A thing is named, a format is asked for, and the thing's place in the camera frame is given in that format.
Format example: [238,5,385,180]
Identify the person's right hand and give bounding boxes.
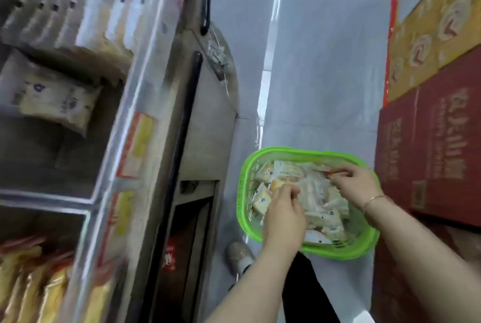
[329,164,385,216]

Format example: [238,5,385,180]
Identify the person's left hand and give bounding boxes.
[262,183,307,253]

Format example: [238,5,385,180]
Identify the clear bread packet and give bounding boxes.
[269,178,299,193]

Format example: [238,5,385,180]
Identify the person's left forearm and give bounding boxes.
[203,243,306,323]

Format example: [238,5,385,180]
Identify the person's right forearm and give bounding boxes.
[363,197,481,323]

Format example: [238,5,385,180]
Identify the pile of white snack packets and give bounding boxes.
[251,160,352,246]

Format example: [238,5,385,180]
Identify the green plastic basket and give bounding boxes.
[238,146,380,261]

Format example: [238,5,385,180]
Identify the grey shoe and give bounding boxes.
[225,242,256,283]

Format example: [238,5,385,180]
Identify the red cardboard box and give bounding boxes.
[375,57,481,228]

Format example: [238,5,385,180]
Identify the black trouser leg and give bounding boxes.
[281,253,340,323]

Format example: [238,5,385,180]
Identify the brown cardboard box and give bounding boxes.
[370,216,481,323]

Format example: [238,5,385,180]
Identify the small white sachets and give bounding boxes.
[208,42,228,73]

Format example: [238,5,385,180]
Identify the metal display cabinet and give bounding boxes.
[0,0,239,323]

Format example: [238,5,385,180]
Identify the yellow price tag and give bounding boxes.
[98,189,136,263]
[117,110,156,178]

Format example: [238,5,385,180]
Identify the yellow cardboard box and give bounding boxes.
[383,0,481,104]

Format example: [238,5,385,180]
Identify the white and yellow bag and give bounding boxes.
[0,50,103,137]

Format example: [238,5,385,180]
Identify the row of white hanging packets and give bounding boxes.
[2,0,158,60]

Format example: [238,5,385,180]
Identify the row of yellow snack bags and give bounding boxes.
[0,238,113,323]

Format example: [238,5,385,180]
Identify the thin gold bracelet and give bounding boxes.
[362,194,391,214]

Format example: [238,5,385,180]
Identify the long black door handle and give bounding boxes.
[140,51,203,323]

